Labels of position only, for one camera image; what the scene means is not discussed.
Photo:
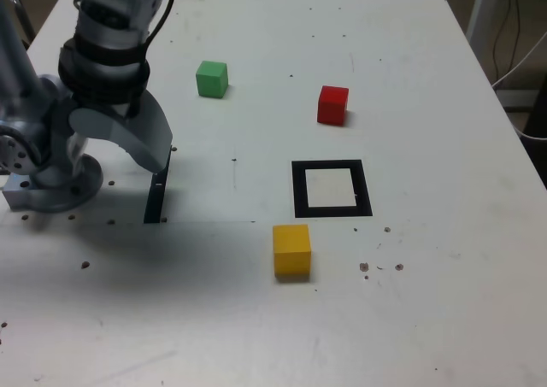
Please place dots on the grey box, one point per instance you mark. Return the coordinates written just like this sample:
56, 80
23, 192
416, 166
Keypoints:
517, 98

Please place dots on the white metal post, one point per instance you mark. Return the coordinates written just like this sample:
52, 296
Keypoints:
480, 11

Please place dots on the black tape strip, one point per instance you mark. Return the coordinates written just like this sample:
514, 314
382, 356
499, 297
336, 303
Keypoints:
154, 203

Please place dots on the yellow cube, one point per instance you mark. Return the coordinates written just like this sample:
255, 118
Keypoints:
292, 250

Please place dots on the black tape square outline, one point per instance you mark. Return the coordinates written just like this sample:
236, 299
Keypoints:
299, 190

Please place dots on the red cube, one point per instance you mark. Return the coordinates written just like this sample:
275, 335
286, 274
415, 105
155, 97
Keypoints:
331, 109

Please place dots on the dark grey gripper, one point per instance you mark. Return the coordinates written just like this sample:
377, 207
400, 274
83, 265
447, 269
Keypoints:
119, 110

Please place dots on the green cube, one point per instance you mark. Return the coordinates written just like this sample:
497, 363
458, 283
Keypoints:
209, 83

